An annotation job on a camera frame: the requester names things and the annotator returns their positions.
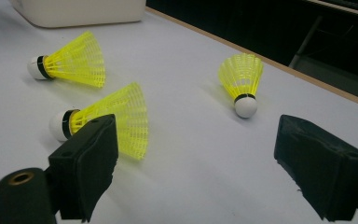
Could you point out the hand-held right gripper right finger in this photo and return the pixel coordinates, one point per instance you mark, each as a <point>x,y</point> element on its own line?
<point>323,168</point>

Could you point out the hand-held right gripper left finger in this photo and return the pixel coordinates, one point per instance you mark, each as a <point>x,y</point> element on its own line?
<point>84,161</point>

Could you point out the yellow plastic shuttlecock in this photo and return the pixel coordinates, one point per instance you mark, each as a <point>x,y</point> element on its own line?
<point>130,118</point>
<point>74,62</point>
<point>240,74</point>

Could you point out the white plastic storage bin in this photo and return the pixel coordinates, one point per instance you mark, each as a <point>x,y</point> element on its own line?
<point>80,11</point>

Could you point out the grey metal table frame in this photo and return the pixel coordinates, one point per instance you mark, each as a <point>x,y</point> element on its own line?
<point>304,43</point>

